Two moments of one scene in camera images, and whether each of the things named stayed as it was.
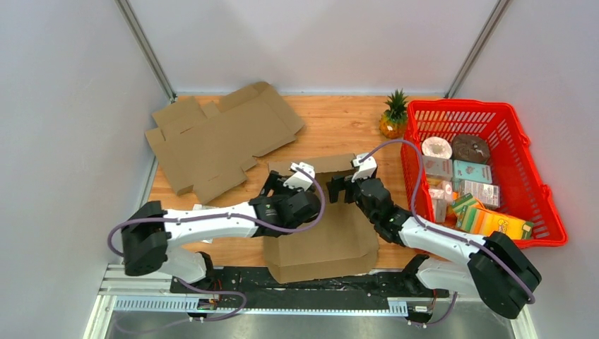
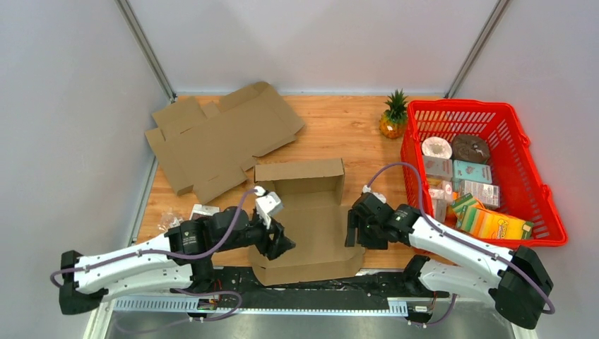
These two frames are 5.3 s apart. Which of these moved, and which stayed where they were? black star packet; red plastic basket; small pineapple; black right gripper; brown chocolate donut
Moved: black right gripper
Stayed: black star packet; small pineapple; brown chocolate donut; red plastic basket
